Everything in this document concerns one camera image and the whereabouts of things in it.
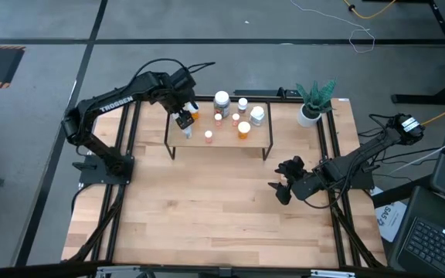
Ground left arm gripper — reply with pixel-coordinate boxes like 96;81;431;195
166;90;199;131

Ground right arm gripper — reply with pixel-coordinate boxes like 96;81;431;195
267;164;330;205

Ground medium white pill bottle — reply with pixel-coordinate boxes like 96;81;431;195
249;105;266;127

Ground light wooden shelf black legs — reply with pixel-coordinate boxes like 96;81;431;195
163;99;276;161

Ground green plant white pot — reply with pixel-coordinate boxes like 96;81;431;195
294;78;338;128

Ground white printed paper sheet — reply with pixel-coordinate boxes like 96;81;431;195
375;187;408;243

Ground laptop keyboard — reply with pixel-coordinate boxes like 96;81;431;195
387;186;445;278

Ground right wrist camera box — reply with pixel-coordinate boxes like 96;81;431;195
285;155;307;174

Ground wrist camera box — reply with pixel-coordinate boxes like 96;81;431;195
285;155;307;174
169;67;197;92

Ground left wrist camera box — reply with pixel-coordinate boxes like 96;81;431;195
169;67;197;92

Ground black aluminium table frame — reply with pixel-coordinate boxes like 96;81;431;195
62;86;388;278

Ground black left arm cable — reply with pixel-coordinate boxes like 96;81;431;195
129;57;216;93

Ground black desk leg frame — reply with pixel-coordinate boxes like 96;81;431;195
390;0;445;106

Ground thin white floor cable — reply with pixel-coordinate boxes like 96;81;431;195
290;0;376;54

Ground yellow floor cable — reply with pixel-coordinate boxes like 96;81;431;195
341;0;398;20

